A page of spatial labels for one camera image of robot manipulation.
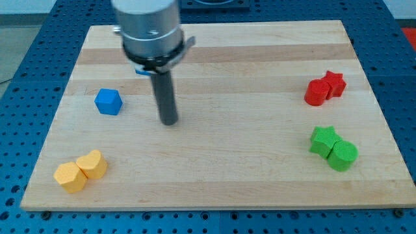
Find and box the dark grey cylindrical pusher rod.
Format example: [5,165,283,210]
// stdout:
[151,71,178,125]

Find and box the yellow heart block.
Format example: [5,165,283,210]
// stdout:
[75,149,108,179]

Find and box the green cylinder block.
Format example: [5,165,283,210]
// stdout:
[327,140,359,172]

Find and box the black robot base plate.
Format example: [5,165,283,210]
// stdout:
[179,0,251,10]

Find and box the red cylinder block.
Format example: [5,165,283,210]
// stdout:
[304,79,330,106]

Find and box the green star block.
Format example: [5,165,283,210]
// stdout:
[309,126,342,159]

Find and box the yellow hexagon block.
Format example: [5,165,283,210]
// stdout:
[53,162,88,194]

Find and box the red star block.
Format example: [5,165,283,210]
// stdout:
[322,71,346,99]

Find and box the blue cube block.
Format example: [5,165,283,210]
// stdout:
[94,88,123,116]

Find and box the light wooden board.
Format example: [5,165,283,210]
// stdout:
[21,20,415,211]

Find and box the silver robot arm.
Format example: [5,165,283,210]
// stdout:
[110,0,196,125]

